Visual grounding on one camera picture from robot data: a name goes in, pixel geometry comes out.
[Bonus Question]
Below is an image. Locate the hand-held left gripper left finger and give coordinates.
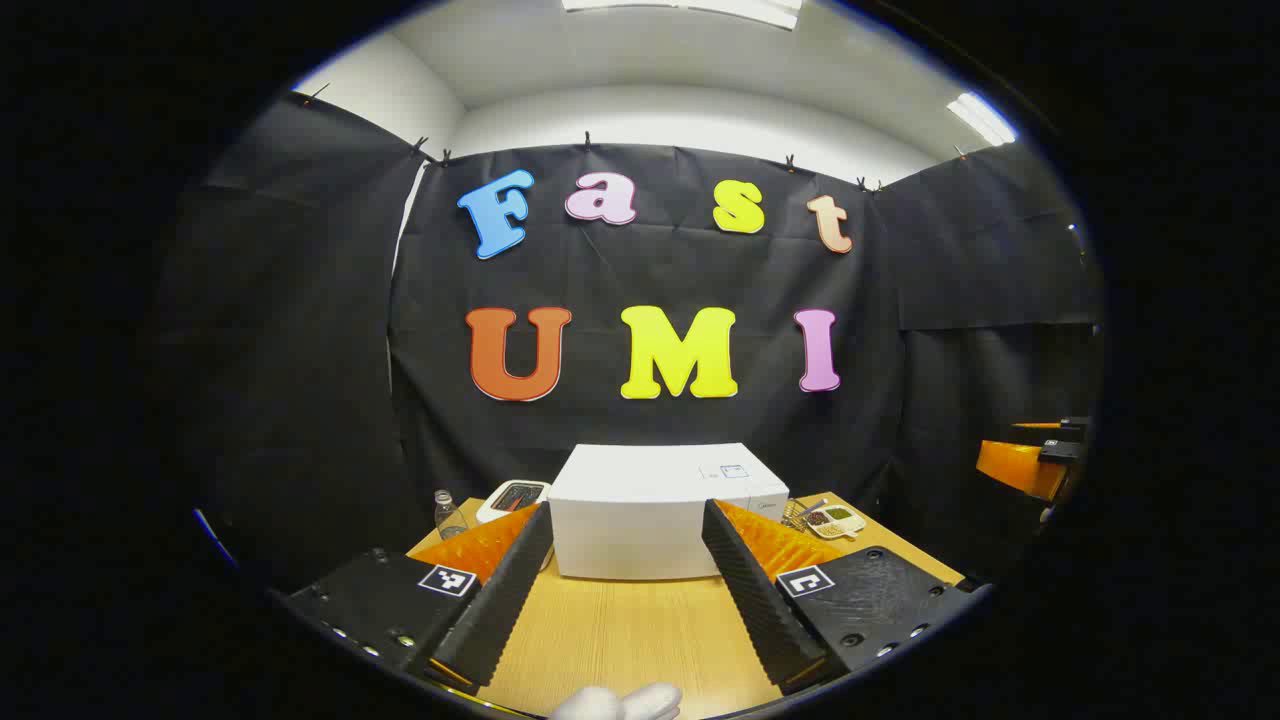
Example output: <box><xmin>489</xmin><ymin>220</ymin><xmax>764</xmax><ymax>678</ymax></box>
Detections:
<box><xmin>283</xmin><ymin>502</ymin><xmax>556</xmax><ymax>693</ymax></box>

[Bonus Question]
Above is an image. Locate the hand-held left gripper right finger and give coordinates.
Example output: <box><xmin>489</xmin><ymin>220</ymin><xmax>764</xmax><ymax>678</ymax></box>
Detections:
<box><xmin>702</xmin><ymin>498</ymin><xmax>993</xmax><ymax>696</ymax></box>

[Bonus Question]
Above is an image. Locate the white toaster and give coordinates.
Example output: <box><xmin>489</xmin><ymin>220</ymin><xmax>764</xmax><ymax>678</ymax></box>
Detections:
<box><xmin>476</xmin><ymin>480</ymin><xmax>553</xmax><ymax>526</ymax></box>

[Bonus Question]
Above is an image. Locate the white microwave oven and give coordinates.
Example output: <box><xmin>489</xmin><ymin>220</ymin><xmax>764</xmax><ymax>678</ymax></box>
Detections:
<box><xmin>547</xmin><ymin>443</ymin><xmax>791</xmax><ymax>581</ymax></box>

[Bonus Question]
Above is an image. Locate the ceiling light panel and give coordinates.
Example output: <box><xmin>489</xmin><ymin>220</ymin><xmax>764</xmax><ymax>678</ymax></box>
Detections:
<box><xmin>947</xmin><ymin>92</ymin><xmax>1018</xmax><ymax>148</ymax></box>
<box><xmin>560</xmin><ymin>0</ymin><xmax>803</xmax><ymax>31</ymax></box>

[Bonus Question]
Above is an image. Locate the white divided snack dish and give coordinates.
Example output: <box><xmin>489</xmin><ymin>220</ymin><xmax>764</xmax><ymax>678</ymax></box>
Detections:
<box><xmin>805</xmin><ymin>505</ymin><xmax>868</xmax><ymax>541</ymax></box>

